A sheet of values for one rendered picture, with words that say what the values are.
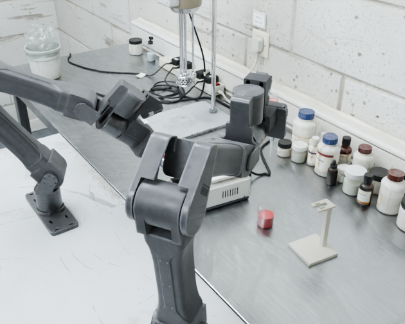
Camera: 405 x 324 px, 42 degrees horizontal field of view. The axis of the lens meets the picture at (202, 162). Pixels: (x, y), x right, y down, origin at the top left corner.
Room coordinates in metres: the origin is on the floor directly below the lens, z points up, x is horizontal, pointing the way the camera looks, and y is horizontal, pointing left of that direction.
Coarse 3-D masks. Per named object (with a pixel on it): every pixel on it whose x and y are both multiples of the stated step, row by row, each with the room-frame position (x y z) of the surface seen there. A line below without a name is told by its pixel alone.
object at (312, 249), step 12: (312, 204) 0.93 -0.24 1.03; (324, 216) 0.93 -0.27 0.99; (324, 228) 0.93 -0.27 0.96; (300, 240) 0.95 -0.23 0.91; (312, 240) 0.95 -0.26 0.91; (324, 240) 0.93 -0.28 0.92; (300, 252) 0.91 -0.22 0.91; (312, 252) 0.91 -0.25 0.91; (324, 252) 0.91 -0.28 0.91; (336, 252) 0.91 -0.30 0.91; (312, 264) 0.87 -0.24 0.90
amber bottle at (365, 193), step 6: (366, 174) 1.11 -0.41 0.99; (372, 174) 1.11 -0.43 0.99; (366, 180) 1.10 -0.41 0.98; (372, 180) 1.10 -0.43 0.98; (360, 186) 1.11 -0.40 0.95; (366, 186) 1.10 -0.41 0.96; (372, 186) 1.10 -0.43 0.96; (360, 192) 1.10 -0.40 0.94; (366, 192) 1.09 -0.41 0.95; (372, 192) 1.10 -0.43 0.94; (360, 198) 1.10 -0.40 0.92; (366, 198) 1.09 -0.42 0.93; (360, 204) 1.10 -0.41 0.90; (366, 204) 1.09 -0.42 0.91
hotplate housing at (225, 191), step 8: (248, 176) 1.13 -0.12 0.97; (216, 184) 1.09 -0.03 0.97; (224, 184) 1.10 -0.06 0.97; (232, 184) 1.10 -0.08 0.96; (240, 184) 1.11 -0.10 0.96; (248, 184) 1.12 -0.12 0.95; (216, 192) 1.08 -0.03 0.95; (224, 192) 1.09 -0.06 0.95; (232, 192) 1.10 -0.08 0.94; (240, 192) 1.11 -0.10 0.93; (248, 192) 1.12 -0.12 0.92; (208, 200) 1.07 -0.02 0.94; (216, 200) 1.08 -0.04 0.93; (224, 200) 1.09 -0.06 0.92; (232, 200) 1.10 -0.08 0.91; (240, 200) 1.12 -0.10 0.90; (208, 208) 1.07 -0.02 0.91
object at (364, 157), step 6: (360, 144) 1.25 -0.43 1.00; (366, 144) 1.25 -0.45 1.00; (360, 150) 1.22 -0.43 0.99; (366, 150) 1.21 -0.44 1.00; (354, 156) 1.23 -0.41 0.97; (360, 156) 1.22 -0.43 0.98; (366, 156) 1.21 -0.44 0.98; (372, 156) 1.22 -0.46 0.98; (354, 162) 1.22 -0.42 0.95; (360, 162) 1.21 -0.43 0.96; (366, 162) 1.21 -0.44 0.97; (372, 162) 1.21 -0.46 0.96; (366, 168) 1.21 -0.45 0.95
